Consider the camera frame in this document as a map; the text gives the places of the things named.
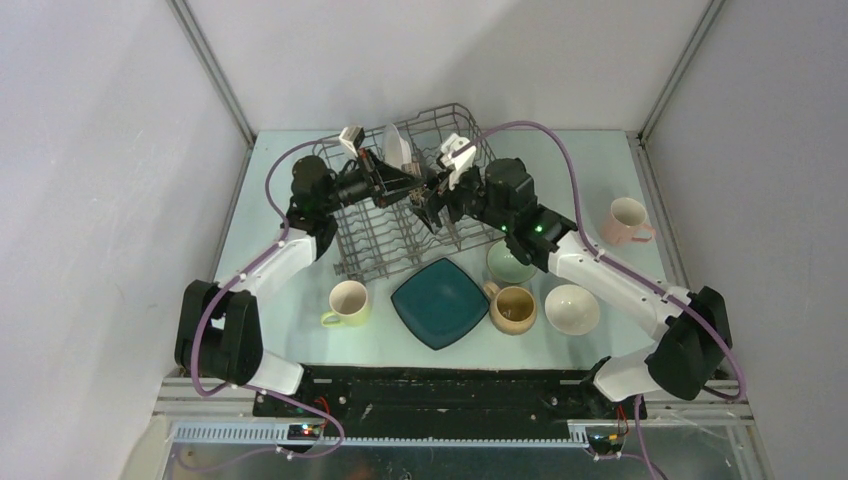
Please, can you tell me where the grey slotted cable duct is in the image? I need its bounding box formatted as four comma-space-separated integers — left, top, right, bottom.
172, 421, 589, 448

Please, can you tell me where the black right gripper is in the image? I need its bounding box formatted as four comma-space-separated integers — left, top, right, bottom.
409, 162, 512, 235

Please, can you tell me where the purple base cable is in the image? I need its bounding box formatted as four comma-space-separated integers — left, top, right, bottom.
261, 390, 347, 461

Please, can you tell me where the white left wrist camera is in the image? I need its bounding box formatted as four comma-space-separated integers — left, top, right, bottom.
337, 125, 365, 158

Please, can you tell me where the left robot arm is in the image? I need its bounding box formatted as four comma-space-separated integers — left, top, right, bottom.
174, 148, 425, 417

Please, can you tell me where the pink mug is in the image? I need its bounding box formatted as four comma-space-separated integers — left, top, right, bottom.
601, 197, 656, 246

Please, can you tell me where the white ruffled plate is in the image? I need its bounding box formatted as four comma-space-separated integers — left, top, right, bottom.
382, 124, 412, 169

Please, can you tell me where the yellow-green mug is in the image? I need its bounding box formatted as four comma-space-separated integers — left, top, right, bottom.
320, 280, 371, 327

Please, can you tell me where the left circuit board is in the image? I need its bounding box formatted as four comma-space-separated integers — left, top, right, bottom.
286, 423, 323, 442

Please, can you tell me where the brown speckled bowl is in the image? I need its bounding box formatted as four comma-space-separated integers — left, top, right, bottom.
409, 186, 432, 207

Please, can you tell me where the circuit board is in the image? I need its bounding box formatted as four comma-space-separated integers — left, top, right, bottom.
286, 423, 323, 442
587, 430, 629, 457

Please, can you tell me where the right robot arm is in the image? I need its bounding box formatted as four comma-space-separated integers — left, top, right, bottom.
413, 158, 732, 418

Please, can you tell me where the right circuit board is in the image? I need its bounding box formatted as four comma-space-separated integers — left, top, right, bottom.
587, 430, 629, 457

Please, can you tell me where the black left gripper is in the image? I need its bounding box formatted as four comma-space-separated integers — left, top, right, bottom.
320, 148, 425, 214

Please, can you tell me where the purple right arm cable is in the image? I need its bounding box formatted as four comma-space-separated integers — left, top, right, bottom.
450, 120, 749, 480

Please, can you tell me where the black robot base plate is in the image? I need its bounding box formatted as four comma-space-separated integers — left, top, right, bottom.
252, 365, 617, 437

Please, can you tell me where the white ceramic bowl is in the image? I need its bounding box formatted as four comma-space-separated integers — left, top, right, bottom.
544, 284, 600, 336

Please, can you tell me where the tan ceramic mug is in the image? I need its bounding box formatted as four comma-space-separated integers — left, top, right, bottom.
483, 282, 537, 336

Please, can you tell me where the green ceramic bowl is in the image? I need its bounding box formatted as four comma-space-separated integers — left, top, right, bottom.
486, 239, 537, 284

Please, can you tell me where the teal square plate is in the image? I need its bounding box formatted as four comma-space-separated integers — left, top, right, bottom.
390, 258, 489, 351

